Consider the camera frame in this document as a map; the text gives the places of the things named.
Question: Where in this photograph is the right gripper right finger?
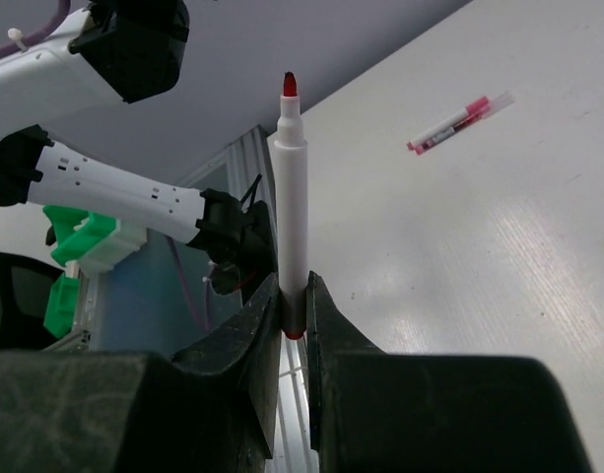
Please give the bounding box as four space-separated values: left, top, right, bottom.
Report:
306 274 591 472

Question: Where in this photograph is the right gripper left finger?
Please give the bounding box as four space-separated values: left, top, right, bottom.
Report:
0 276 281 472

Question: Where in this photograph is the white pen red tip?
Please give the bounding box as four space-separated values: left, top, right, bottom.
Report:
272 71 309 340

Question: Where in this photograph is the dark red pen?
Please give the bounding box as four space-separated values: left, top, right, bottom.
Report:
411 93 514 155

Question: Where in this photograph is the white pen pink tip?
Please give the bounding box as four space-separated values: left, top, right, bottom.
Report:
407 97 490 151

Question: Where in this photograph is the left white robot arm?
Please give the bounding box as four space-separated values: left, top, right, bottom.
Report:
0 1 276 296

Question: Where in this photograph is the green plastic part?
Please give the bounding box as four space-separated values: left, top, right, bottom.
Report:
40 204 148 341

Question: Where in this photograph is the black office chair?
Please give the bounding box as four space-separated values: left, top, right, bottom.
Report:
0 252 62 350

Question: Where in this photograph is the aluminium frame rail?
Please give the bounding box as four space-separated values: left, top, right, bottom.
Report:
172 126 319 472

